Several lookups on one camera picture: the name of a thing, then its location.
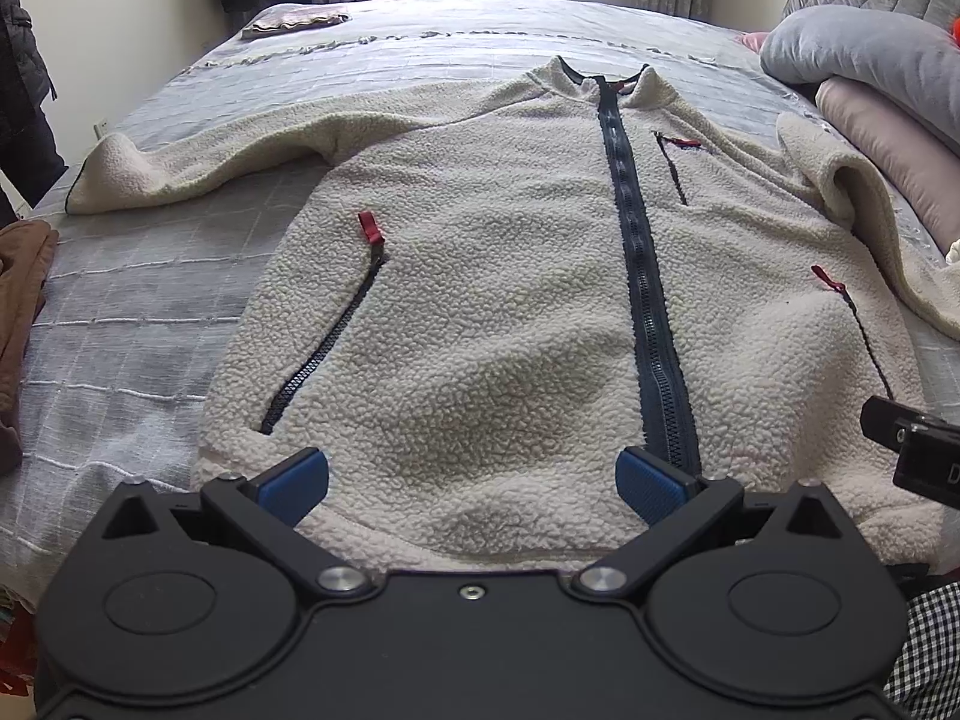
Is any dark hanging coat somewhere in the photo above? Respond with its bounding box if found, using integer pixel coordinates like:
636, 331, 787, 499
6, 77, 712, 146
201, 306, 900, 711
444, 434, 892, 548
0, 0, 67, 208

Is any cream fleece zip jacket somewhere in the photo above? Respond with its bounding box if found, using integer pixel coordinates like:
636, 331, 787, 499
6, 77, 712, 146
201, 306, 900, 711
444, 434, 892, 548
68, 60, 958, 569

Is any brown garment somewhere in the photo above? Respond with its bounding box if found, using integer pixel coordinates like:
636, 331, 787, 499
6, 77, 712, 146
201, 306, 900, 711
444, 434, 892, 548
0, 220, 59, 475

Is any grey checked bedspread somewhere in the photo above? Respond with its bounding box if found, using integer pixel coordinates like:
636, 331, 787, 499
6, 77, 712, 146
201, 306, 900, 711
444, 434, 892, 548
2, 0, 958, 600

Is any black white checked cloth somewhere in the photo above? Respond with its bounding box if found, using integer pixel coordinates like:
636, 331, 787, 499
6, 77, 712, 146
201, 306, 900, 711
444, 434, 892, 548
885, 582, 960, 720

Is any blue-grey pillow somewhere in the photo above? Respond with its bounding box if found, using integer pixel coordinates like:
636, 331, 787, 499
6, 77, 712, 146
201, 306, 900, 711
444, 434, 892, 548
760, 5, 958, 140

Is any pink pillow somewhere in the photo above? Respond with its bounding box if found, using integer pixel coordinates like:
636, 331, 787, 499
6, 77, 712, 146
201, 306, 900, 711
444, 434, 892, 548
815, 76, 958, 257

